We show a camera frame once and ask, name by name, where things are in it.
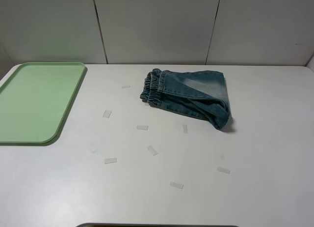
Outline light green plastic tray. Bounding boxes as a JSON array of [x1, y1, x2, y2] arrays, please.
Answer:
[[0, 62, 86, 144]]

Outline children's blue denim shorts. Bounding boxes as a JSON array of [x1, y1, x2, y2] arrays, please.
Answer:
[[140, 68, 231, 130]]

